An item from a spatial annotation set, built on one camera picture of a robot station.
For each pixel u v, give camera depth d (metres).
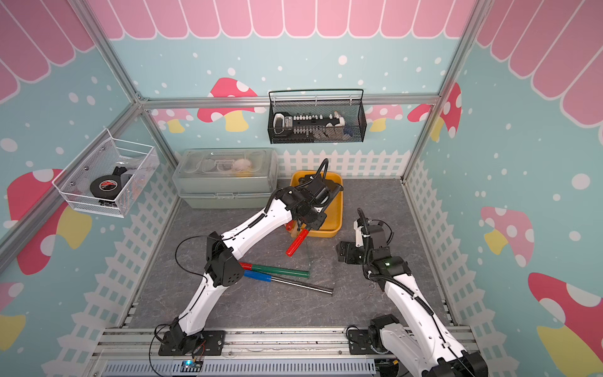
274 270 0.91
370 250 0.60
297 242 0.81
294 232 0.90
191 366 0.73
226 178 1.03
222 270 0.59
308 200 0.66
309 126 0.88
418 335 0.45
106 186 0.71
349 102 0.89
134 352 0.74
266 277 0.89
